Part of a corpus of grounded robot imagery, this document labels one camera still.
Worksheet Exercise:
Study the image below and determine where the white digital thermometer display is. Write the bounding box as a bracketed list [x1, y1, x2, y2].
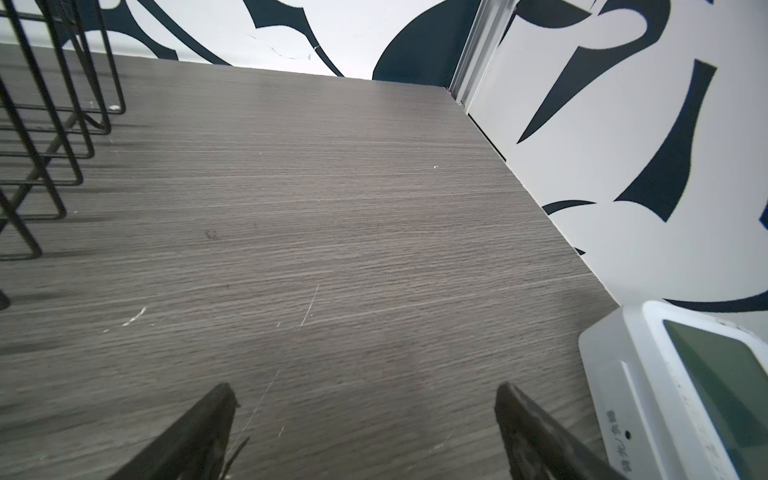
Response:
[578, 301, 767, 479]

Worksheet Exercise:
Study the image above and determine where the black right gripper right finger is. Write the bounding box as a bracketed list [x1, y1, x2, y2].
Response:
[494, 382, 622, 479]

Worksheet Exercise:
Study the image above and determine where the black wire dish rack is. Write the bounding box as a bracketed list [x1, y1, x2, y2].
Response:
[1, 1, 126, 288]

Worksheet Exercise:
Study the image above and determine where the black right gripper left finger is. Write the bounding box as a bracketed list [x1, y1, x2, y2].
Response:
[111, 383, 239, 480]

